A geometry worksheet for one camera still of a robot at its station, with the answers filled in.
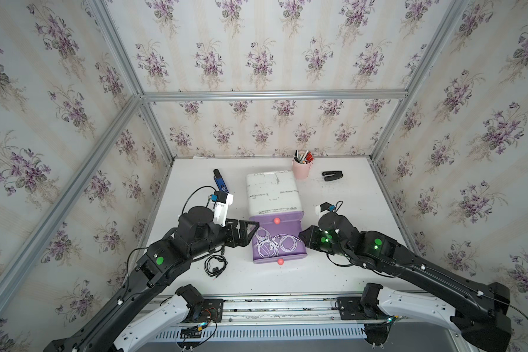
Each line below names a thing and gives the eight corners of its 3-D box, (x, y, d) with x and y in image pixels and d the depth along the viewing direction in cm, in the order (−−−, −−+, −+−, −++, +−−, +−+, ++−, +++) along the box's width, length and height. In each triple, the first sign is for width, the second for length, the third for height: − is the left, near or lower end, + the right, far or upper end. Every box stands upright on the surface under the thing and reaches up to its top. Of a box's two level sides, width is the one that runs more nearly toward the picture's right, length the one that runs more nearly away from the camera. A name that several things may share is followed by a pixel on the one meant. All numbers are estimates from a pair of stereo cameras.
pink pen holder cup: (293, 179, 112) (296, 165, 104) (291, 164, 119) (294, 149, 111) (311, 179, 112) (315, 165, 104) (308, 164, 119) (312, 150, 111)
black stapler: (325, 181, 112) (326, 178, 110) (322, 175, 115) (323, 171, 113) (342, 179, 113) (344, 175, 111) (339, 173, 116) (341, 169, 114)
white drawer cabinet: (250, 239, 90) (248, 212, 74) (247, 204, 102) (244, 173, 85) (295, 234, 92) (302, 207, 75) (287, 200, 104) (292, 169, 87)
